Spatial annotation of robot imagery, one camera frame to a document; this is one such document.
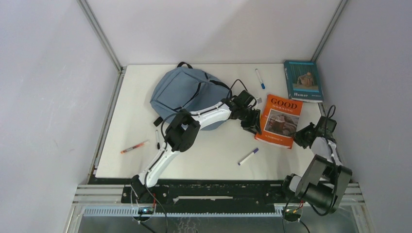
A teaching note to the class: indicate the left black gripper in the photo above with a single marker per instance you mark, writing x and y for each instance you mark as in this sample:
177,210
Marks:
254,125

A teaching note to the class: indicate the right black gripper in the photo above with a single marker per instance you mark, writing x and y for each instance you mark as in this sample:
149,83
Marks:
298,136

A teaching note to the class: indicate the orange Good Morning book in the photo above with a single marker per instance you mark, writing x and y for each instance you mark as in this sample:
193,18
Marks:
279,121

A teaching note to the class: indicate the teal Humor book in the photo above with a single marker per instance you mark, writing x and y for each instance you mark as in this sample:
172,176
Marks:
303,81

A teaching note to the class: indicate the blue-grey student backpack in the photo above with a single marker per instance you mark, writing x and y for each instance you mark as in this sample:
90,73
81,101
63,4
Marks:
186,88

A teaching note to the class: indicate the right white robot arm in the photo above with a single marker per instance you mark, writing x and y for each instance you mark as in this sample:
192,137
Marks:
324,182

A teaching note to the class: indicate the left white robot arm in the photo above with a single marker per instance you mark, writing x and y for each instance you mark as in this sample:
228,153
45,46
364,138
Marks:
181,133

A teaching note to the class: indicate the white marker purple cap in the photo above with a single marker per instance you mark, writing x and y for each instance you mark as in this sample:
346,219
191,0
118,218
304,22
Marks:
248,156

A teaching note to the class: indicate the white marker blue cap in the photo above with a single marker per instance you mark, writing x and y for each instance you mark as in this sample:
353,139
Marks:
260,79

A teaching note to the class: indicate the white marker black cap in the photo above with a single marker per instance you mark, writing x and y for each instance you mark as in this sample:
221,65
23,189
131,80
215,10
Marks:
157,139

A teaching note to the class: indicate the red pen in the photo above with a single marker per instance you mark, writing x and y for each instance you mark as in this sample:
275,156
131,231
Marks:
134,147

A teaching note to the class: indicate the black mounting rail base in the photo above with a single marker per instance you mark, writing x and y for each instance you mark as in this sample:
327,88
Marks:
210,195

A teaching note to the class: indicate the right aluminium corner post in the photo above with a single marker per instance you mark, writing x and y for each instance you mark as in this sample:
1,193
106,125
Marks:
329,29

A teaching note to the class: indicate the aluminium corner post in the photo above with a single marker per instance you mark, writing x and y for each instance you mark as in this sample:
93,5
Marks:
96,27
329,29

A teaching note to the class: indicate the left aluminium corner post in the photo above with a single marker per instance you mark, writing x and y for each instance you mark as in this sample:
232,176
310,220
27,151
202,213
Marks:
96,27

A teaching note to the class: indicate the white cable duct strip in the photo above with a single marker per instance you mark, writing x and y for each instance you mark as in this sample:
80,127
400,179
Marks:
275,211

